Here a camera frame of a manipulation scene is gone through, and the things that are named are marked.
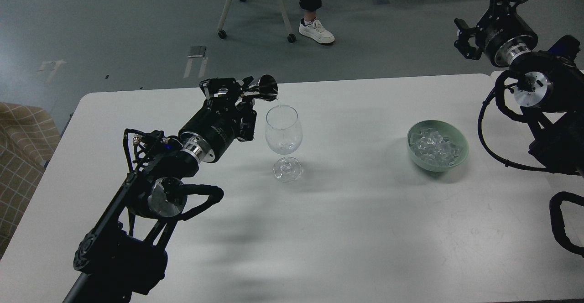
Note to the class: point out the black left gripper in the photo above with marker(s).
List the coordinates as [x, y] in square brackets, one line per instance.
[209, 133]

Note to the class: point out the clear wine glass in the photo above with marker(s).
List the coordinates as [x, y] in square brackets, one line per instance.
[284, 135]

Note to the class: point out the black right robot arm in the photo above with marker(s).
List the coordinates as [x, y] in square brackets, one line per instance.
[543, 89]

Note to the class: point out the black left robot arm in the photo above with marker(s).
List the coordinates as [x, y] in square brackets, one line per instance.
[125, 252]

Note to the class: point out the clear ice cubes pile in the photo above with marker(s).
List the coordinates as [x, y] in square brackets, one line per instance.
[433, 148]

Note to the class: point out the steel cocktail jigger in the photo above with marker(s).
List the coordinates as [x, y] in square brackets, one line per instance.
[264, 88]

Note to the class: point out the white sneaker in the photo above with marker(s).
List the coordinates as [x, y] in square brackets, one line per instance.
[316, 31]

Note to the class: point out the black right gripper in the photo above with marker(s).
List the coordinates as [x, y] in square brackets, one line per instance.
[496, 33]

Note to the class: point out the green bowl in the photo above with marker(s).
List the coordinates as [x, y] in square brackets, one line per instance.
[456, 134]

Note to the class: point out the grey floor tape patch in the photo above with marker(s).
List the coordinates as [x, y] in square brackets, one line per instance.
[196, 51]

